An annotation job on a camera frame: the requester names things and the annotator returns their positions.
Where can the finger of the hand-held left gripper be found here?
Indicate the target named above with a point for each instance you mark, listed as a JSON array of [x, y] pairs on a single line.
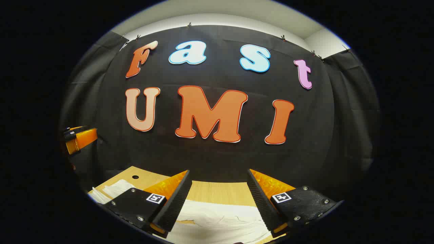
[[83, 139]]

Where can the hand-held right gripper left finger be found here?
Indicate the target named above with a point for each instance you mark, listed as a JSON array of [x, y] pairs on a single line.
[[173, 206]]

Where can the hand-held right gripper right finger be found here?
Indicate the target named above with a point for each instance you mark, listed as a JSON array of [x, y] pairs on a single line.
[[262, 203]]

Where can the white jeans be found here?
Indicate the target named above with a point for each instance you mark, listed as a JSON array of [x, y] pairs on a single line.
[[220, 220]]

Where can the black backdrop cloth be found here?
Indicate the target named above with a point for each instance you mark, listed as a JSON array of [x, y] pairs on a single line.
[[217, 159]]

